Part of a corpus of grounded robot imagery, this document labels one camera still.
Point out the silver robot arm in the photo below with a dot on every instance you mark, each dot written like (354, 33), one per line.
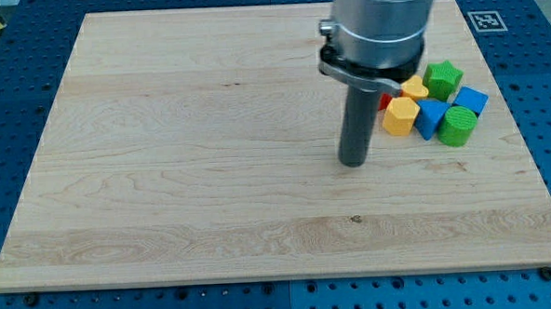
(373, 45)

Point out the red circle block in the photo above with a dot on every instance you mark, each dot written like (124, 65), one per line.
(385, 99)

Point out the blue triangle block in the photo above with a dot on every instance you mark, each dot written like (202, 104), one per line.
(430, 116)

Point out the yellow hexagon block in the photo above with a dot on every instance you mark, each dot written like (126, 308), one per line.
(400, 116)

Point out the blue cube block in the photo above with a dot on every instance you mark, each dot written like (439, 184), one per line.
(471, 99)

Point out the green cylinder block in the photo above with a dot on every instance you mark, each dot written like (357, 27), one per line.
(457, 125)

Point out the green star block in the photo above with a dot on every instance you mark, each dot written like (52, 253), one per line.
(441, 79)

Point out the light wooden board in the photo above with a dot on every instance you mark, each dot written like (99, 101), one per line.
(199, 146)

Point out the yellow heart block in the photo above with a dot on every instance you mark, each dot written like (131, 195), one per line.
(414, 89)

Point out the white fiducial marker tag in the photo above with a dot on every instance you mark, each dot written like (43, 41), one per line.
(485, 21)

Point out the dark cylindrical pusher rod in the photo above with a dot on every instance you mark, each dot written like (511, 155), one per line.
(358, 120)

